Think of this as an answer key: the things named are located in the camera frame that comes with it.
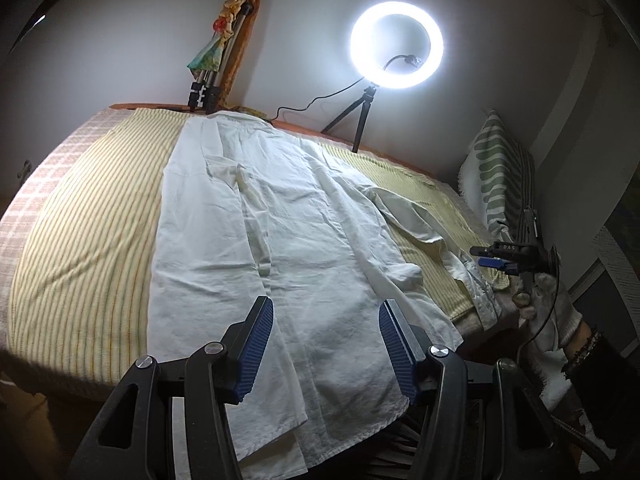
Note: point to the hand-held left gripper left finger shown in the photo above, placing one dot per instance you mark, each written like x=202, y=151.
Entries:
x=254, y=347

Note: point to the pink checked bedsheet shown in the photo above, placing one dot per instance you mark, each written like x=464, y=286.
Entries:
x=30, y=210

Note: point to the white pants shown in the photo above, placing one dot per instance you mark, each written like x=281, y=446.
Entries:
x=300, y=240

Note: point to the person's right hand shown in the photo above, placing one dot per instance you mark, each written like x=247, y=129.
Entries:
x=523, y=297

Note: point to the yellow green patterned cloth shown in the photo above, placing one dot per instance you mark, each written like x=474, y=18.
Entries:
x=250, y=111

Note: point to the yellow striped blanket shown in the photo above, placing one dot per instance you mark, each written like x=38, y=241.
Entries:
x=90, y=240

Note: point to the folded silver tripod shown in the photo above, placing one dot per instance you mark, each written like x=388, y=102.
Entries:
x=217, y=77

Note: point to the colourful printed cloth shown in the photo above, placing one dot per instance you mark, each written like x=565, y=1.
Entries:
x=207, y=57

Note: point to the orange towel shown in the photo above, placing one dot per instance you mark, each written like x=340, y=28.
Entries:
x=246, y=35

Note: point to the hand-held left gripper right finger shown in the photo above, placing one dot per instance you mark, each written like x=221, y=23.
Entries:
x=397, y=347

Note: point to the gooseneck phone holder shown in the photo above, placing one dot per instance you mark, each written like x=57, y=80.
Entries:
x=400, y=58

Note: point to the person's right forearm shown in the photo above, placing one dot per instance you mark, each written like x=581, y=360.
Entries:
x=610, y=390

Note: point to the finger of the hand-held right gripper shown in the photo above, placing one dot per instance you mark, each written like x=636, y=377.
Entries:
x=495, y=248
x=492, y=263

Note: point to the green patterned white pillow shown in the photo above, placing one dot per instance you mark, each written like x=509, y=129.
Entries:
x=492, y=170

